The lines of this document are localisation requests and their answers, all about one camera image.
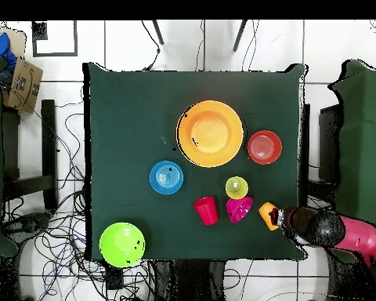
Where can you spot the amber yellow cup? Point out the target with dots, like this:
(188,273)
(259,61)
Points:
(267,223)

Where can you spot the orange cup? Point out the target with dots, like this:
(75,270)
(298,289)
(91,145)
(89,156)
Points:
(264,209)

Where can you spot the magenta bowl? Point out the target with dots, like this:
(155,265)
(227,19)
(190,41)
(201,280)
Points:
(238,210)

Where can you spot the red cup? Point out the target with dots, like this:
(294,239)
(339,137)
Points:
(206,211)

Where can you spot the flat-bottomed blue bowl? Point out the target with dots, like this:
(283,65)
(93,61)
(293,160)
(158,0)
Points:
(175,185)

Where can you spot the large yellow bowl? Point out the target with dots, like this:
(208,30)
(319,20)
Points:
(210,134)

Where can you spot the green bowl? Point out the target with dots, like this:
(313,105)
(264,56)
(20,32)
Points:
(116,247)

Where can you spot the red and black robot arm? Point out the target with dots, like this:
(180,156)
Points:
(319,227)

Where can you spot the pale yellow cup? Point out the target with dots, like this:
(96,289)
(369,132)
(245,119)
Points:
(242,192)

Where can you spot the orange bowl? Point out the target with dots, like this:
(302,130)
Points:
(264,147)

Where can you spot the dark green tablecloth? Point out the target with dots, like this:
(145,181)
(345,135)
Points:
(138,100)

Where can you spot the cardboard box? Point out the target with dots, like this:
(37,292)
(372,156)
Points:
(23,87)

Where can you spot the blue cloth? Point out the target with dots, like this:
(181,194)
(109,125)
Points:
(1,50)

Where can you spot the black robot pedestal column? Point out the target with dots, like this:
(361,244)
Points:
(191,282)

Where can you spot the black stool frame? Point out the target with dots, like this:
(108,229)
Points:
(48,141)

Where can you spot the black pedestal foot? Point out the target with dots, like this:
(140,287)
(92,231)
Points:
(28,224)

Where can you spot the grey square frame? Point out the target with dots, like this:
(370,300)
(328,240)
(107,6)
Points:
(54,55)

